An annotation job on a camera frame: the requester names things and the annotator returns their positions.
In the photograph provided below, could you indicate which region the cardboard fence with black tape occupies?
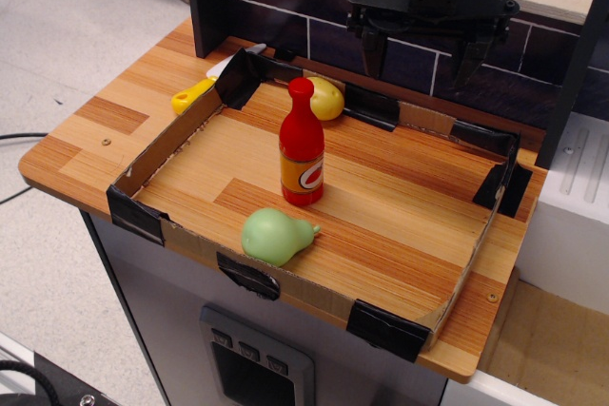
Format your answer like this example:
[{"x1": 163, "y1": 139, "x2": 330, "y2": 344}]
[{"x1": 107, "y1": 51, "x2": 540, "y2": 377}]

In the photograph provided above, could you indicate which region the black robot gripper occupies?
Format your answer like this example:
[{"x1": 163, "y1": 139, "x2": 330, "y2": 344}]
[{"x1": 346, "y1": 0, "x2": 520, "y2": 88}]

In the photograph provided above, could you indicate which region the yellow toy potato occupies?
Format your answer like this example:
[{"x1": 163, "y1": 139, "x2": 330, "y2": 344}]
[{"x1": 308, "y1": 76, "x2": 344, "y2": 121}]

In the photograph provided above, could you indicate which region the green toy pear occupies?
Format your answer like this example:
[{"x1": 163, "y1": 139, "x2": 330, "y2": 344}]
[{"x1": 241, "y1": 208, "x2": 321, "y2": 267}]

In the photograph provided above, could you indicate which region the yellow handled toy knife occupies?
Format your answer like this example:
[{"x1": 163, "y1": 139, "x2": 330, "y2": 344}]
[{"x1": 170, "y1": 43, "x2": 268, "y2": 116}]

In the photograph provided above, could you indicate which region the black equipment bottom left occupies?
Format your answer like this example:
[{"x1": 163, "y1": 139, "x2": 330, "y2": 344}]
[{"x1": 1, "y1": 354, "x2": 117, "y2": 405}]

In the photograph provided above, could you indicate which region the red hot sauce bottle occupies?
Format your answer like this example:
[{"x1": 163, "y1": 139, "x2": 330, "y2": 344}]
[{"x1": 279, "y1": 77, "x2": 324, "y2": 206}]

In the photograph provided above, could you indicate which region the black cable on floor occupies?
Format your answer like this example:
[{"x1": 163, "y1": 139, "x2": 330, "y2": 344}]
[{"x1": 0, "y1": 132, "x2": 49, "y2": 205}]

